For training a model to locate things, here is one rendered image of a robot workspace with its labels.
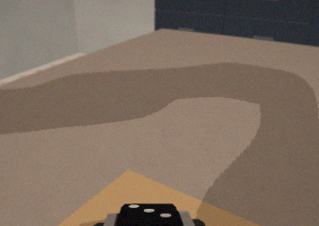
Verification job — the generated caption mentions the tan square mat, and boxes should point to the tan square mat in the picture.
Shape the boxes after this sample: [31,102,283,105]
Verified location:
[57,170,261,226]

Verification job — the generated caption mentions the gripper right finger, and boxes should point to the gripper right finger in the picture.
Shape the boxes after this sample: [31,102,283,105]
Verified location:
[178,211,205,226]

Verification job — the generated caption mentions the black die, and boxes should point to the black die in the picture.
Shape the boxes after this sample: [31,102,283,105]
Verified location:
[117,203,182,226]

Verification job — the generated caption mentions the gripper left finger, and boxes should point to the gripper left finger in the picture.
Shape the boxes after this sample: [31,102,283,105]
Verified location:
[93,213,120,226]

